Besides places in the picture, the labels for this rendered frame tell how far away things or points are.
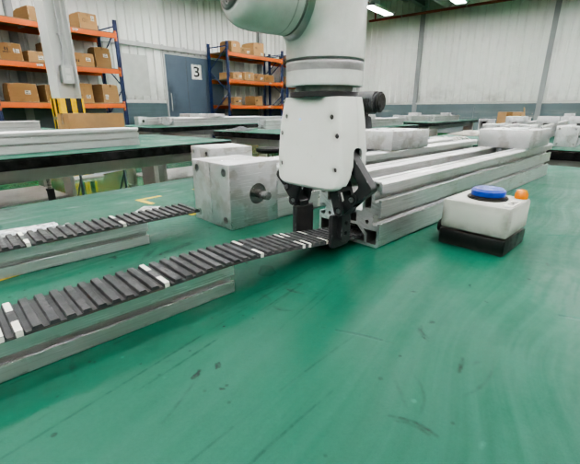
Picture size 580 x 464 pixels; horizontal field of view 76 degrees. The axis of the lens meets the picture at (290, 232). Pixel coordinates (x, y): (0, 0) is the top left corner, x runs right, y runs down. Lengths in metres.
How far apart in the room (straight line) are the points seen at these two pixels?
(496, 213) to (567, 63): 14.97
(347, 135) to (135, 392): 0.29
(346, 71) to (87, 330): 0.33
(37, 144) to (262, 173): 1.41
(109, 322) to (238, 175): 0.29
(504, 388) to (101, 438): 0.24
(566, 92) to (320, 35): 15.05
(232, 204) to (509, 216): 0.35
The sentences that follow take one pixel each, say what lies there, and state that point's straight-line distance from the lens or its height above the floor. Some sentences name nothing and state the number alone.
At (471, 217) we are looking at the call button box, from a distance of 0.51.
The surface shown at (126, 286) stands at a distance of 0.33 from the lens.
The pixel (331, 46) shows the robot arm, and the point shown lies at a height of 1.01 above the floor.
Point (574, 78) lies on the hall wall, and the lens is 15.39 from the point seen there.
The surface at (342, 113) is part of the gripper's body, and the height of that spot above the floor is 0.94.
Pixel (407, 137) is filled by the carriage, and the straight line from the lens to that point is 0.88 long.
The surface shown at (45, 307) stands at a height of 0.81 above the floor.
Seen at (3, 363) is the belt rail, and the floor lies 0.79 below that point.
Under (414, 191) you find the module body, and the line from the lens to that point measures 0.54.
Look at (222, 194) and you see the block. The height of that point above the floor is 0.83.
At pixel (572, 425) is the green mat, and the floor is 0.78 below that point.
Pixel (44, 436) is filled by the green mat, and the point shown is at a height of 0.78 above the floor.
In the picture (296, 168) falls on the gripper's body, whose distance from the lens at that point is 0.43.
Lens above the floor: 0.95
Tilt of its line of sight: 18 degrees down
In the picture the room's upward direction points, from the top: straight up
